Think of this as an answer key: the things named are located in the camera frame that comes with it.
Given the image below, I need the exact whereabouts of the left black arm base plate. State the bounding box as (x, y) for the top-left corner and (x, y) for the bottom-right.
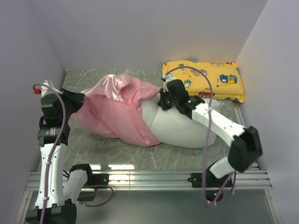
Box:
(63, 170), (114, 207)

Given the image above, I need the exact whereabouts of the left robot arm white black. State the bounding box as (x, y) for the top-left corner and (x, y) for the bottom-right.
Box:
(25, 89), (94, 224)

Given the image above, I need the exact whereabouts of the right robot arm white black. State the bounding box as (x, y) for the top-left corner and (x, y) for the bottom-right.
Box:
(158, 79), (263, 187)

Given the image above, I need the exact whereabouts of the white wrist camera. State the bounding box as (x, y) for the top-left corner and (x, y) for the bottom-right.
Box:
(33, 80), (63, 98)
(162, 73), (176, 92)

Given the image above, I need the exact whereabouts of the pink pillowcase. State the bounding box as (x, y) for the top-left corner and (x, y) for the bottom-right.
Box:
(72, 73), (160, 147)

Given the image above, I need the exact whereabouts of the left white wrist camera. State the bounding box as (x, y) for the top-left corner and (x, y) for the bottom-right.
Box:
(33, 80), (63, 98)

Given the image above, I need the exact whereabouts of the yellow cartoon car pillow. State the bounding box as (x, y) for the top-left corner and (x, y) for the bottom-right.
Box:
(162, 60), (245, 103)

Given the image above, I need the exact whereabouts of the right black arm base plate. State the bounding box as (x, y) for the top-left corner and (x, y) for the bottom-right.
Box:
(187, 172), (234, 203)

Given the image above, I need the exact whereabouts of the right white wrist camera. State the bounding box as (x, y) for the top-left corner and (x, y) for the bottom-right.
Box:
(162, 73), (176, 92)

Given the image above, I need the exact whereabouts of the aluminium rail frame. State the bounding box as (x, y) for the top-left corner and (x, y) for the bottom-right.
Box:
(14, 101), (285, 224)

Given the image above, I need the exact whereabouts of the white pillow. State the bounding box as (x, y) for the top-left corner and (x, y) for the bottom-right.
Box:
(141, 94), (208, 148)

